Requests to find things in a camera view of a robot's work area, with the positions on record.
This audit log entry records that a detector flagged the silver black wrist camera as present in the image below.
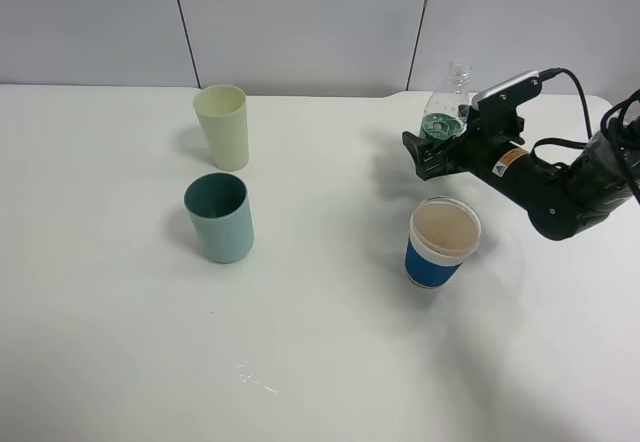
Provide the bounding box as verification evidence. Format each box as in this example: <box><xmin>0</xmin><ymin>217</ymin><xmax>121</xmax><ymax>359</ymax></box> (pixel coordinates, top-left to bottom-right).
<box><xmin>468</xmin><ymin>70</ymin><xmax>542</xmax><ymax>145</ymax></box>

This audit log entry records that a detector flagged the pale yellow plastic cup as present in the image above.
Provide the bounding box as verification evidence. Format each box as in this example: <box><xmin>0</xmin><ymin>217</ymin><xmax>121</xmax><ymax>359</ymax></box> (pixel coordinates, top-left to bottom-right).
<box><xmin>193</xmin><ymin>85</ymin><xmax>249</xmax><ymax>172</ymax></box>

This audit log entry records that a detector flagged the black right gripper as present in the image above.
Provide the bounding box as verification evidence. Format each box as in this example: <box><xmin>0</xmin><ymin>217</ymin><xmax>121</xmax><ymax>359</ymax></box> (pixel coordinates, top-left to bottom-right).
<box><xmin>402</xmin><ymin>111</ymin><xmax>530</xmax><ymax>181</ymax></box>

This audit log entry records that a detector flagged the clear bottle green label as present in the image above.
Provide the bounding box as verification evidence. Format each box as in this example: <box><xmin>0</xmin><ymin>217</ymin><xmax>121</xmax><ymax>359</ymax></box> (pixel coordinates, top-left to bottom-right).
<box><xmin>419</xmin><ymin>60</ymin><xmax>471</xmax><ymax>146</ymax></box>

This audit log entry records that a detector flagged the blue sleeved paper cup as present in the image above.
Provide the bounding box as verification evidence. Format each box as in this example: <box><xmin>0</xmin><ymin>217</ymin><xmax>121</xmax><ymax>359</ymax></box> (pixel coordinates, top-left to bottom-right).
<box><xmin>404</xmin><ymin>197</ymin><xmax>482</xmax><ymax>288</ymax></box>

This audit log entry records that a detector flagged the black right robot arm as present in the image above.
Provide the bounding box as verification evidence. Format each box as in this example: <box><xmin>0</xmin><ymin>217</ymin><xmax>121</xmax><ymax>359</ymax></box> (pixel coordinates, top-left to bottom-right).
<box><xmin>402</xmin><ymin>93</ymin><xmax>639</xmax><ymax>241</ymax></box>

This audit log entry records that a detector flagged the teal blue plastic cup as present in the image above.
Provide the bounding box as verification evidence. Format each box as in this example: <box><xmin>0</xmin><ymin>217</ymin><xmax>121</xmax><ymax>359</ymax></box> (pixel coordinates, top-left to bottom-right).
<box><xmin>184</xmin><ymin>172</ymin><xmax>254</xmax><ymax>264</ymax></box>

